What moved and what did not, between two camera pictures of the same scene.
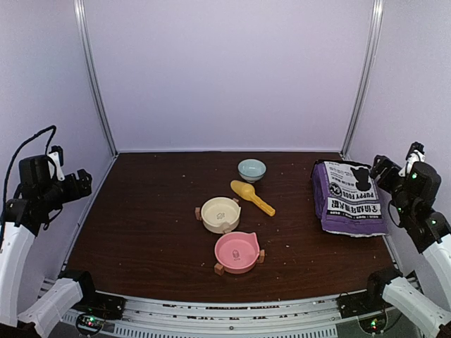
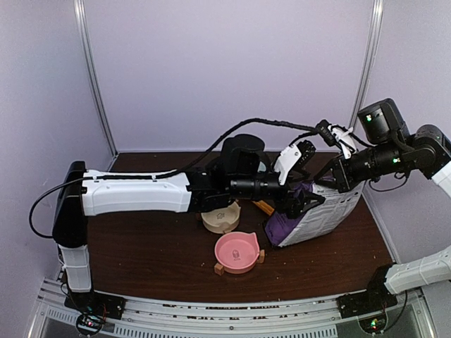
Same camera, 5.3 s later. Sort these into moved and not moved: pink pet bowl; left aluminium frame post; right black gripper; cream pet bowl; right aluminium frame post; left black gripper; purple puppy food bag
Moved: right black gripper; purple puppy food bag; left black gripper
Not moved: left aluminium frame post; pink pet bowl; cream pet bowl; right aluminium frame post
